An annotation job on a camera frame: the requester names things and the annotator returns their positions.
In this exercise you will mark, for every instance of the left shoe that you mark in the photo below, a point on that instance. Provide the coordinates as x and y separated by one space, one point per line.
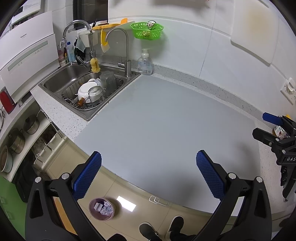
147 231

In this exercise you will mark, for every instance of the green plastic basket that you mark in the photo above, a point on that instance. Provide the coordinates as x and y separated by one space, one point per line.
147 30

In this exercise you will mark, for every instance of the yellow rack bar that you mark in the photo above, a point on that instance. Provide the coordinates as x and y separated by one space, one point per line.
110 25

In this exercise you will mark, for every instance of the steel pot on shelf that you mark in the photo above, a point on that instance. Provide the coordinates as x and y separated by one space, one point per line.
31 124

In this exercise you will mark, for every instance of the red kettle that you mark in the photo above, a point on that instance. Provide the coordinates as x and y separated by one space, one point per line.
7 101

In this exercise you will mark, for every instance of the stainless steel sink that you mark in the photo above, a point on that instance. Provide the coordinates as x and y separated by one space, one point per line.
63 85

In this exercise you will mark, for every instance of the paper ball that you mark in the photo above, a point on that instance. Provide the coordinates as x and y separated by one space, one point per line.
108 209

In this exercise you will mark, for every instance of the pull-out chrome faucet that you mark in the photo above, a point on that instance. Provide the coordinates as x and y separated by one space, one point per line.
88 33

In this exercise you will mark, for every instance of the white plastic container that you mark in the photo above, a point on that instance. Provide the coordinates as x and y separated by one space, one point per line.
98 206

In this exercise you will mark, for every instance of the white bowl in sink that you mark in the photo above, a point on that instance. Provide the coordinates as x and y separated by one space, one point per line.
91 91

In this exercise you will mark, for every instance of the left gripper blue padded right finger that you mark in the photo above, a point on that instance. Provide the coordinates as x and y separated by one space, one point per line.
212 174

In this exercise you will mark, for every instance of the wall power outlet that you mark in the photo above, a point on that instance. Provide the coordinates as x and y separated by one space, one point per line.
288 90

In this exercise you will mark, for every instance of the soap dispenser bottle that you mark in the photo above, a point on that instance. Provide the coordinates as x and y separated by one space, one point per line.
144 63

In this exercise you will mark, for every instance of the clear glass in sink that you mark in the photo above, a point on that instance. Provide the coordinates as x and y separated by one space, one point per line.
108 82

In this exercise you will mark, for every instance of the yellow sponge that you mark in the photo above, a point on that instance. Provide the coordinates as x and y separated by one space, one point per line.
95 68

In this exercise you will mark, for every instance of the white dishwasher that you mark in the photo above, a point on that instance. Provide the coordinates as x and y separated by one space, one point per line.
28 54

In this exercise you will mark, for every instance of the tall chrome faucet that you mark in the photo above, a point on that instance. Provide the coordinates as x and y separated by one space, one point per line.
126 63

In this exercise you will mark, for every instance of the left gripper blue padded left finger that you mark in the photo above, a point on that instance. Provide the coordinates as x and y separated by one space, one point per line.
84 174

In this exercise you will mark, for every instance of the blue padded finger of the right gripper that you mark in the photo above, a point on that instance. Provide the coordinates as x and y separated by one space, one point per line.
270 118
265 137

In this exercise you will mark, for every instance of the pink trash bin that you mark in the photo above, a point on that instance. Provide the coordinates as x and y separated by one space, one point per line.
97 215

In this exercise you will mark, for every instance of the black trash bin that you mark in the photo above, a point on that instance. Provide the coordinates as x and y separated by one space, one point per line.
24 179

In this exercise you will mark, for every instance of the right shoe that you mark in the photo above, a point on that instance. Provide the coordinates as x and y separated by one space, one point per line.
176 225

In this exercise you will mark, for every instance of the shoe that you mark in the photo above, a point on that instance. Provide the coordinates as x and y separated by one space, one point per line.
176 225
147 231

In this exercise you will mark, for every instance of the light blue basin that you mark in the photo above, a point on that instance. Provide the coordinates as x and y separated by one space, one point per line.
6 160

